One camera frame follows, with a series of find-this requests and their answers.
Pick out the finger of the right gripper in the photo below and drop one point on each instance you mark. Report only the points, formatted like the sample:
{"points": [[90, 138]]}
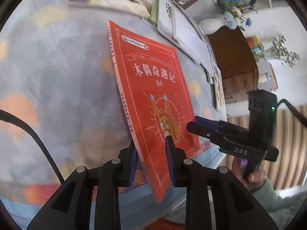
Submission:
{"points": [[208, 122], [211, 131]]}

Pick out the white ceramic vase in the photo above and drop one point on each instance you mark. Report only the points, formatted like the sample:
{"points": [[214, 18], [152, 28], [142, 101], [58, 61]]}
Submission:
{"points": [[211, 25]]}

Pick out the red Pinocchio book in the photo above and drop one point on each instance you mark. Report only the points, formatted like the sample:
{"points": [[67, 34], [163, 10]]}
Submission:
{"points": [[155, 100]]}

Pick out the green potted plant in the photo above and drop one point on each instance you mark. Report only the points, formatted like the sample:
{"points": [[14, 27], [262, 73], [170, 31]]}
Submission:
{"points": [[279, 52]]}

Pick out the white Shanhaijing book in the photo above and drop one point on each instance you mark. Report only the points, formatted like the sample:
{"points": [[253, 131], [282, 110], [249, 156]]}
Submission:
{"points": [[165, 23]]}

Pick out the white wisdom stories book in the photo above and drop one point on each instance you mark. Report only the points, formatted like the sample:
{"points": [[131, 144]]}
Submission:
{"points": [[218, 88]]}

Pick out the person's right hand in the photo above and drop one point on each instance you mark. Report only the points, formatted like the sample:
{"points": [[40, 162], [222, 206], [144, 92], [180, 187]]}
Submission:
{"points": [[255, 179]]}

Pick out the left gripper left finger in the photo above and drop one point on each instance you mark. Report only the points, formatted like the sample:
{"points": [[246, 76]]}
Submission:
{"points": [[116, 173]]}

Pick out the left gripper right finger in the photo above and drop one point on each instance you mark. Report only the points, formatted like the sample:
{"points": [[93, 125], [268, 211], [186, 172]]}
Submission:
{"points": [[187, 173]]}

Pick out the brown wooden cabinet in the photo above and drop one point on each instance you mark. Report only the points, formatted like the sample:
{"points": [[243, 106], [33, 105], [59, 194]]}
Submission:
{"points": [[235, 60]]}

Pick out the green poetry book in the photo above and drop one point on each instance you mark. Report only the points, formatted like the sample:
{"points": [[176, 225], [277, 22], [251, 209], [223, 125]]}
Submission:
{"points": [[154, 13]]}

